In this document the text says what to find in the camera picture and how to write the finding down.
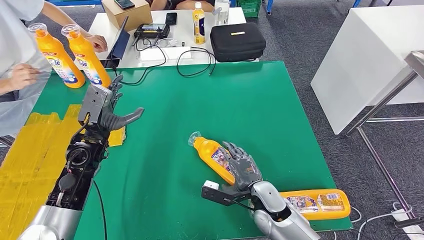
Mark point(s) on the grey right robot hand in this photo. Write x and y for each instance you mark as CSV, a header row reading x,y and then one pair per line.
x,y
243,170

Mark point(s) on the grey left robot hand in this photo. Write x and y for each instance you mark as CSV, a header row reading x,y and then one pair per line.
x,y
111,121

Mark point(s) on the orange detergent bottle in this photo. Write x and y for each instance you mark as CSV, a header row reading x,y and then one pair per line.
x,y
314,213
89,64
207,152
61,66

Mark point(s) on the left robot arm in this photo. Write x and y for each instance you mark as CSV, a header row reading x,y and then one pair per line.
x,y
73,172

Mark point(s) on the person's left forearm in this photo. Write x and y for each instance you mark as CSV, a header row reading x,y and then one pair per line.
x,y
54,15

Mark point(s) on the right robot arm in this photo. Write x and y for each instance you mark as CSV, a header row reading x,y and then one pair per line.
x,y
281,218

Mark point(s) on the person's right forearm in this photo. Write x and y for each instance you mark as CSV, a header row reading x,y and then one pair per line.
x,y
5,86

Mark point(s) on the yellow drink bottle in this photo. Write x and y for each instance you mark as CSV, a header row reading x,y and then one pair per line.
x,y
199,26

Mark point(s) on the large black phone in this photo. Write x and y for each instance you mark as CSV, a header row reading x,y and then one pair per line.
x,y
112,63

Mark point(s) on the dark blue tablet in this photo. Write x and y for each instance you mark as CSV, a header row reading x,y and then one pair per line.
x,y
122,43

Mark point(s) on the person's left hand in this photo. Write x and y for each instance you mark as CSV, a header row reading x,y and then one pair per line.
x,y
98,43

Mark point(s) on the person's hand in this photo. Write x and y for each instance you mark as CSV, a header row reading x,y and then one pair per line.
x,y
98,43
24,76

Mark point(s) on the yellow tape patch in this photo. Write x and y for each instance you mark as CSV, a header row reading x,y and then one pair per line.
x,y
30,149

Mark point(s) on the clear glasses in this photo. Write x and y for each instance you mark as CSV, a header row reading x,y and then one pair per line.
x,y
167,42

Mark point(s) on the person's right hand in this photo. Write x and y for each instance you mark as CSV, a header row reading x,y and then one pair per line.
x,y
24,76

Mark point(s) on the black controller with screen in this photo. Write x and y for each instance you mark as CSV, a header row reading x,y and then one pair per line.
x,y
152,31

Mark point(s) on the cardboard box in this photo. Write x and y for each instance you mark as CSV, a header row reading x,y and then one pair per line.
x,y
131,17

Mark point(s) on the white desk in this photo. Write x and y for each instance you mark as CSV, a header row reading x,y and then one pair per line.
x,y
182,33

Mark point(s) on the black phone with reflective screen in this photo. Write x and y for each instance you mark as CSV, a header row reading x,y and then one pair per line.
x,y
124,3

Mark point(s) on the small black phone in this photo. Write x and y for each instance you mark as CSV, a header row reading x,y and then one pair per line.
x,y
171,19

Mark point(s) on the blue metal bar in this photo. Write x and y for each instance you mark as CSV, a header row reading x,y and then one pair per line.
x,y
73,1

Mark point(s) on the black zip case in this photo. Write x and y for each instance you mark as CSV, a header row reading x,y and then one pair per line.
x,y
238,44

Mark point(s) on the person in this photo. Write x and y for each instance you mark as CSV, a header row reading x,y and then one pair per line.
x,y
13,39

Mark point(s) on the clear water tumbler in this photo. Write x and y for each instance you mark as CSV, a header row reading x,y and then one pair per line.
x,y
222,14

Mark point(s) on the white cabinet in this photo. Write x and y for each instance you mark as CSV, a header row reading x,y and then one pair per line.
x,y
357,59

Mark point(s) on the green plastic crate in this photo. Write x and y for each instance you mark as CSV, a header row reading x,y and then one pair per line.
x,y
249,7

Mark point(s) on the blue metal leg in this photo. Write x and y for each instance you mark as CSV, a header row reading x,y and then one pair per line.
x,y
269,6

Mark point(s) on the white power strip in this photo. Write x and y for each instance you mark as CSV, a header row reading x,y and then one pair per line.
x,y
414,232

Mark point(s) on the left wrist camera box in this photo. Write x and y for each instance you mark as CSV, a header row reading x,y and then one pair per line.
x,y
94,102

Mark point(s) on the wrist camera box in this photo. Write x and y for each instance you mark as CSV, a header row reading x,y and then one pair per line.
x,y
218,195
94,102

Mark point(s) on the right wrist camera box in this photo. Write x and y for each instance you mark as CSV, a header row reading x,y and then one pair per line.
x,y
218,195

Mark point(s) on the steel table frame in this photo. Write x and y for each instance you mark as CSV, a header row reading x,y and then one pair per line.
x,y
415,62

